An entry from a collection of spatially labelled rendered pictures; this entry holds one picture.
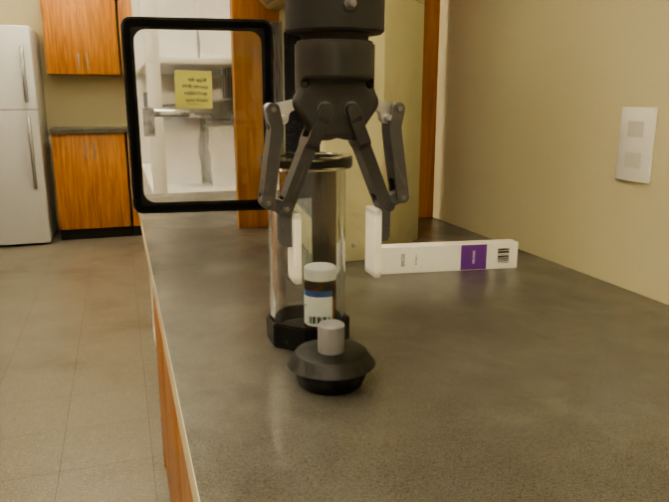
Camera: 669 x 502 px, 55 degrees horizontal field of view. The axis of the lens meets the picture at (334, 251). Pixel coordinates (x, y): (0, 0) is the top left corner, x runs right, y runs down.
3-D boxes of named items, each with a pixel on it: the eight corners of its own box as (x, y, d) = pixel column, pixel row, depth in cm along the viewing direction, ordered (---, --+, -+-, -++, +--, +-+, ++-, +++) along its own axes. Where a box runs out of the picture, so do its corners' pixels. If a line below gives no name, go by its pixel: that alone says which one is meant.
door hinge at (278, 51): (282, 206, 146) (279, 22, 137) (285, 208, 143) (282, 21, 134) (276, 206, 145) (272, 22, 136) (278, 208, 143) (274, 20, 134)
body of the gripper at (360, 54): (364, 42, 65) (363, 135, 67) (281, 40, 63) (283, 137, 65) (391, 36, 58) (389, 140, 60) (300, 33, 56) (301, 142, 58)
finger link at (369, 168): (332, 106, 64) (343, 100, 64) (372, 207, 67) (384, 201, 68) (343, 107, 60) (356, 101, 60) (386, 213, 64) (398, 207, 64)
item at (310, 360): (358, 361, 74) (359, 305, 72) (387, 395, 65) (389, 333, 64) (279, 370, 71) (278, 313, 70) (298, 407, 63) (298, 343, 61)
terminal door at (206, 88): (276, 209, 144) (272, 19, 135) (133, 214, 138) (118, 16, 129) (276, 208, 145) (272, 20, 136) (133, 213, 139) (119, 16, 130)
